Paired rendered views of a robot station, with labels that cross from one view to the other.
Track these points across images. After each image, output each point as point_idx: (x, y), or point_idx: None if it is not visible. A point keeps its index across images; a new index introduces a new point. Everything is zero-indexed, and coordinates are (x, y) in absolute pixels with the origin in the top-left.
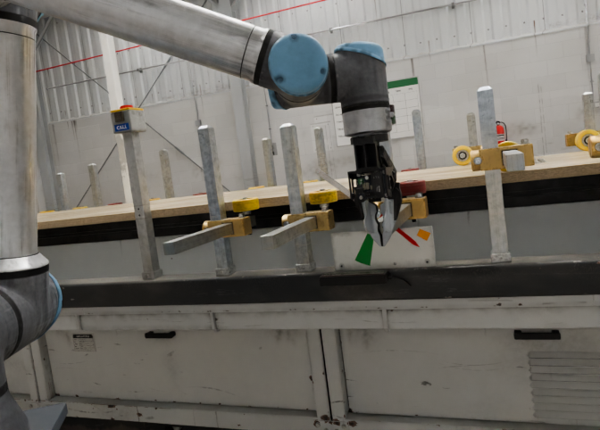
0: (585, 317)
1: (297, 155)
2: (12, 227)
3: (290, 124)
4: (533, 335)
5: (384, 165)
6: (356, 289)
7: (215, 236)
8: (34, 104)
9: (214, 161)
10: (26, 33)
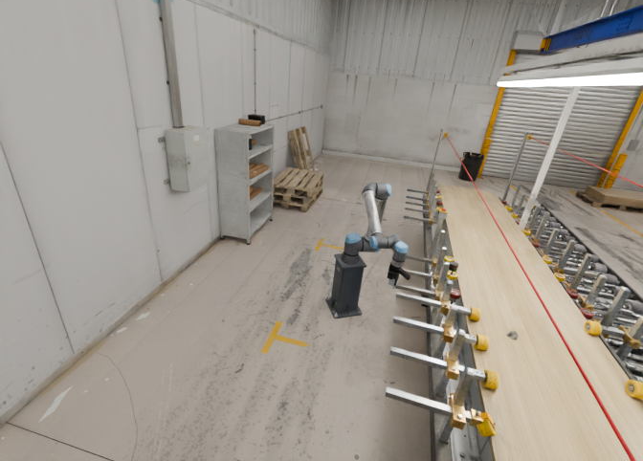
0: None
1: (441, 257)
2: (369, 232)
3: (442, 248)
4: None
5: (398, 273)
6: None
7: (420, 260)
8: (380, 213)
9: (439, 242)
10: (380, 201)
